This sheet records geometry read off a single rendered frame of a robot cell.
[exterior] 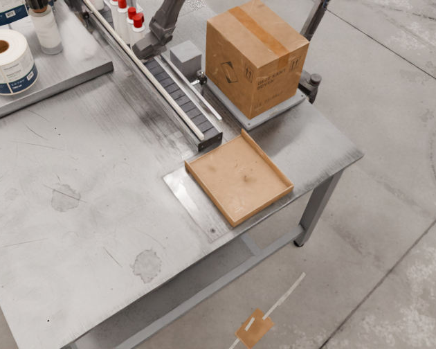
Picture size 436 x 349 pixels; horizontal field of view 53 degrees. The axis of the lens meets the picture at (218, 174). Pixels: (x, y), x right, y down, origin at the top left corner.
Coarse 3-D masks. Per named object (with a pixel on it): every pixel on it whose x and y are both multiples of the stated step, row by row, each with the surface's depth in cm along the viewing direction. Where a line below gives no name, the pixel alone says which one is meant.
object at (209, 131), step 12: (108, 12) 196; (132, 60) 180; (156, 72) 177; (168, 84) 174; (180, 96) 171; (192, 108) 168; (192, 120) 164; (204, 120) 165; (192, 132) 162; (204, 132) 162; (216, 132) 162
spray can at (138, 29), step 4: (136, 16) 164; (140, 16) 165; (136, 20) 163; (140, 20) 164; (136, 24) 165; (140, 24) 165; (132, 28) 167; (136, 28) 166; (140, 28) 166; (144, 28) 167; (132, 32) 168; (136, 32) 166; (140, 32) 167; (144, 32) 168; (136, 36) 168; (140, 36) 168; (144, 36) 169; (136, 40) 170; (140, 60) 178; (144, 60) 179
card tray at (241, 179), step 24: (240, 144) 165; (192, 168) 154; (216, 168) 159; (240, 168) 159; (264, 168) 160; (216, 192) 153; (240, 192) 154; (264, 192) 154; (288, 192) 154; (240, 216) 148
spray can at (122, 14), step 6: (120, 0) 169; (120, 6) 171; (126, 6) 172; (120, 12) 172; (126, 12) 173; (120, 18) 175; (126, 18) 175; (120, 24) 177; (126, 24) 177; (120, 30) 181; (126, 30) 179; (126, 36) 182; (126, 42) 184
